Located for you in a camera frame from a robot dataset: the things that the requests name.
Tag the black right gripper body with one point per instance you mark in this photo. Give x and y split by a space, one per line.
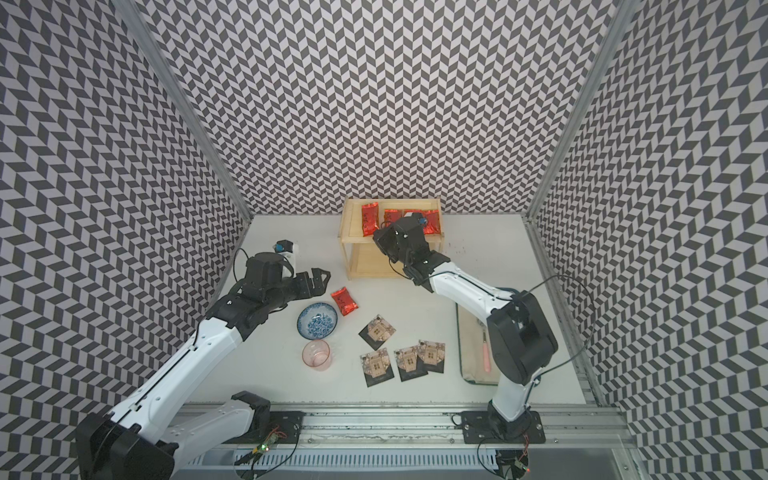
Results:
389 243

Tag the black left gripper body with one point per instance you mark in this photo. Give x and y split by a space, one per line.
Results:
290 289

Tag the light wooden two-tier shelf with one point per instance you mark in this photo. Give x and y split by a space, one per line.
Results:
362 258

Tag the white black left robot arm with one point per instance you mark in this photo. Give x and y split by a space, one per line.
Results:
136 439

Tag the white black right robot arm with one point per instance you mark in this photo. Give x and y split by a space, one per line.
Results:
522 340

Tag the black tea bag house print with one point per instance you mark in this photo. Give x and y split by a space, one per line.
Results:
432 354
376 332
409 363
377 367

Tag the blue patterned ceramic bowl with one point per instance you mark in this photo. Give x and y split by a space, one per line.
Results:
317 321

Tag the pink translucent cup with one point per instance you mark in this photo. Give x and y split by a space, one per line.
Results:
317 355

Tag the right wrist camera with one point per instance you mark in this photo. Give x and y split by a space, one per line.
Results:
421 220

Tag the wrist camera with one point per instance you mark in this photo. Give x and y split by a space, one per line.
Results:
421 220
284 247

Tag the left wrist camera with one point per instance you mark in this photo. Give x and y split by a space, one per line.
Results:
284 247

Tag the pink handled metal spoon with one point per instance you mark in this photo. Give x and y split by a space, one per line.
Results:
486 355

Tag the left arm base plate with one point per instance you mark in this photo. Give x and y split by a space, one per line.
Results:
286 425

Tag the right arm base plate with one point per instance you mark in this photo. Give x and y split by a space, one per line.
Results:
482 427

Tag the aluminium mounting rail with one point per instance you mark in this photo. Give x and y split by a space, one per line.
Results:
582 442

